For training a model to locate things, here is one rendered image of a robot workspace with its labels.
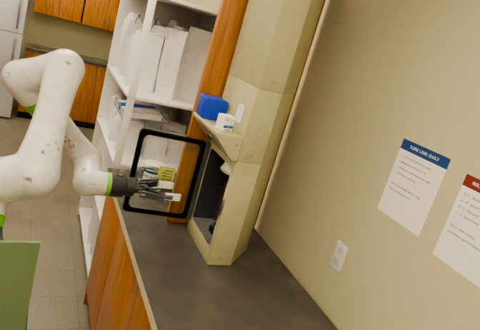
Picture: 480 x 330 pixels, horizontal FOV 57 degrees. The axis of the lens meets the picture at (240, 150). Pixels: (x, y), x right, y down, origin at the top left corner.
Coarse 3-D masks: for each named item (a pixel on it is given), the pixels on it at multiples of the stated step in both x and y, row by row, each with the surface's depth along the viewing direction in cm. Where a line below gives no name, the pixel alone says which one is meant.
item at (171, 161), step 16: (144, 128) 192; (144, 144) 193; (160, 144) 195; (176, 144) 197; (192, 144) 199; (144, 160) 195; (160, 160) 197; (176, 160) 199; (192, 160) 201; (144, 176) 198; (160, 176) 200; (176, 176) 202; (192, 176) 204; (176, 192) 204; (144, 208) 203; (160, 208) 205; (176, 208) 207
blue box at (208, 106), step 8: (200, 96) 191; (208, 96) 187; (216, 96) 193; (200, 104) 189; (208, 104) 184; (216, 104) 185; (224, 104) 187; (200, 112) 188; (208, 112) 185; (216, 112) 187; (224, 112) 188
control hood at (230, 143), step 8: (200, 120) 185; (208, 120) 185; (208, 128) 176; (216, 128) 175; (216, 136) 167; (224, 136) 168; (232, 136) 169; (240, 136) 172; (224, 144) 169; (232, 144) 171; (240, 144) 172; (224, 152) 176; (232, 152) 172; (232, 160) 173
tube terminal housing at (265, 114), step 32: (224, 96) 194; (256, 96) 168; (288, 96) 181; (256, 128) 172; (224, 160) 185; (256, 160) 177; (256, 192) 188; (192, 224) 207; (224, 224) 182; (224, 256) 187
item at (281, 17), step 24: (264, 0) 173; (288, 0) 159; (312, 0) 164; (264, 24) 170; (288, 24) 162; (312, 24) 176; (240, 48) 187; (264, 48) 167; (288, 48) 166; (240, 72) 183; (264, 72) 165; (288, 72) 169
